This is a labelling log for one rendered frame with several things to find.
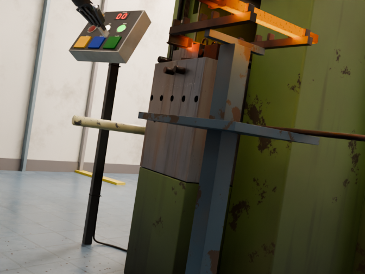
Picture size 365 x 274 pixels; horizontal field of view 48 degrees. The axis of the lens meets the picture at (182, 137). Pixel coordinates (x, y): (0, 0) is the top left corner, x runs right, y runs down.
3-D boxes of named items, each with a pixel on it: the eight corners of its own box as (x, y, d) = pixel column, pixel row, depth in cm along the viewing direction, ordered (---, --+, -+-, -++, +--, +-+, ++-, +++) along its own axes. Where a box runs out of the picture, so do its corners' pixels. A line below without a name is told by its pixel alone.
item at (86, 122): (74, 126, 180) (75, 114, 180) (70, 125, 184) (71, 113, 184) (161, 138, 203) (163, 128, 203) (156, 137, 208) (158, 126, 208)
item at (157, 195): (165, 313, 146) (186, 182, 146) (123, 273, 178) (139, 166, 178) (279, 299, 176) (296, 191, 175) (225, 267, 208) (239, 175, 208)
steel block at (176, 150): (186, 181, 146) (205, 56, 145) (139, 166, 178) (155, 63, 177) (296, 190, 175) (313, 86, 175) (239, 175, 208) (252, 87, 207)
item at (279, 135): (234, 130, 87) (235, 121, 87) (137, 118, 119) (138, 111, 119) (318, 145, 105) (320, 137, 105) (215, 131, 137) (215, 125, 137)
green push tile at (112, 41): (113, 47, 191) (121, 36, 195) (101, 47, 196) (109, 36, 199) (115, 50, 193) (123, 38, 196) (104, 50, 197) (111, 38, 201)
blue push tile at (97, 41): (98, 47, 197) (105, 36, 201) (87, 47, 201) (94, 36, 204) (100, 50, 199) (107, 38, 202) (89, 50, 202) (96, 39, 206)
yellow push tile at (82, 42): (83, 47, 203) (91, 35, 205) (72, 47, 207) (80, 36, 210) (85, 49, 204) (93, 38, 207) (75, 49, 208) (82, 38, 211)
